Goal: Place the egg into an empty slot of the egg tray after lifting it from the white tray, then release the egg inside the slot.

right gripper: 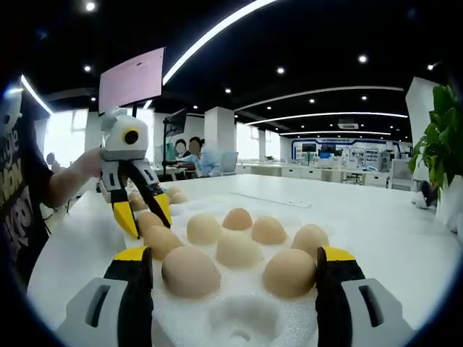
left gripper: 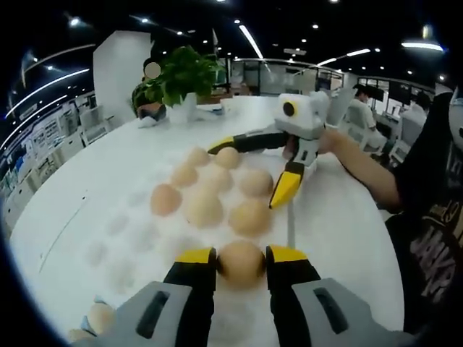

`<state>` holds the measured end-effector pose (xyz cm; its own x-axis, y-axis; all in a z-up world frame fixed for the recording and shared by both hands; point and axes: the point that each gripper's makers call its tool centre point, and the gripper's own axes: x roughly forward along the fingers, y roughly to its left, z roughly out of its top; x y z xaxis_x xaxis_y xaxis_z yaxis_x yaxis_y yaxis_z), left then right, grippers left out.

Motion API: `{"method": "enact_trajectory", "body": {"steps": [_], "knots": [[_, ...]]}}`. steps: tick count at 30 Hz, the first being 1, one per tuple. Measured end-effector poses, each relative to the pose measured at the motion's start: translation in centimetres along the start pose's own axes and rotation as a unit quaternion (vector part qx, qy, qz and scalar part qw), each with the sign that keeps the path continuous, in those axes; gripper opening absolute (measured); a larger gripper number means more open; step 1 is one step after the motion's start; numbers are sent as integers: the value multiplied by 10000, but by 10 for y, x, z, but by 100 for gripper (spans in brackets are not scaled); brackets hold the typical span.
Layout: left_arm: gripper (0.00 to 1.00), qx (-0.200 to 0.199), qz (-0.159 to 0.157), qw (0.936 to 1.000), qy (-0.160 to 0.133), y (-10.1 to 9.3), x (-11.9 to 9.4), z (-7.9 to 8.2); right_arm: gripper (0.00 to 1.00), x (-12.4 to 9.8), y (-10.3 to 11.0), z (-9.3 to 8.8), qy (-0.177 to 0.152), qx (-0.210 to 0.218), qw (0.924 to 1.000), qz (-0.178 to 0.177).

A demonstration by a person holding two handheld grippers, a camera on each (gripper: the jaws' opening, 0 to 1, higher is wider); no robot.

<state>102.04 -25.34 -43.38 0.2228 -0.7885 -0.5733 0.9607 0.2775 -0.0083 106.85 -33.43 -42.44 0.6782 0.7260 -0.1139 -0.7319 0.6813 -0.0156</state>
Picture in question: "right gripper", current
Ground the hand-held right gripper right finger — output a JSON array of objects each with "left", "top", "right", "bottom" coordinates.
[{"left": 315, "top": 245, "right": 415, "bottom": 347}]

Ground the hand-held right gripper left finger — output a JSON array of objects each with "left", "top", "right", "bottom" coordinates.
[{"left": 56, "top": 245, "right": 155, "bottom": 347}]

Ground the cluster of brown eggs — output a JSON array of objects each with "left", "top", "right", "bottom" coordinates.
[
  {"left": 137, "top": 207, "right": 331, "bottom": 300},
  {"left": 128, "top": 184, "right": 190, "bottom": 213}
]

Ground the white foam egg holder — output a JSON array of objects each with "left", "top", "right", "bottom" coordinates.
[{"left": 122, "top": 202, "right": 348, "bottom": 347}]

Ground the person's left hand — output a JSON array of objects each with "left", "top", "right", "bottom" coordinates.
[{"left": 74, "top": 146, "right": 104, "bottom": 178}]

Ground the large hanging display screen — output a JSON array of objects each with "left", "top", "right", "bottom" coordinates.
[{"left": 98, "top": 46, "right": 166, "bottom": 113}]

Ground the white table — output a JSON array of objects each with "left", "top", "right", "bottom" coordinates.
[{"left": 27, "top": 173, "right": 463, "bottom": 347}]

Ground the blue office chair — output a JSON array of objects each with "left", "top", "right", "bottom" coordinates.
[{"left": 219, "top": 151, "right": 240, "bottom": 177}]

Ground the long ceiling light strip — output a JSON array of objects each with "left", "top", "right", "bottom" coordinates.
[{"left": 161, "top": 0, "right": 281, "bottom": 87}]

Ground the white cabinet row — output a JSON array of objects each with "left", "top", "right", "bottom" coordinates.
[{"left": 234, "top": 160, "right": 391, "bottom": 188}]

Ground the white mesh office chair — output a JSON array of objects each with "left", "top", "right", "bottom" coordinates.
[{"left": 388, "top": 158, "right": 416, "bottom": 192}]

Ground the green potted plant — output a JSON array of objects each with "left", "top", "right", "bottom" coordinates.
[{"left": 408, "top": 83, "right": 463, "bottom": 234}]

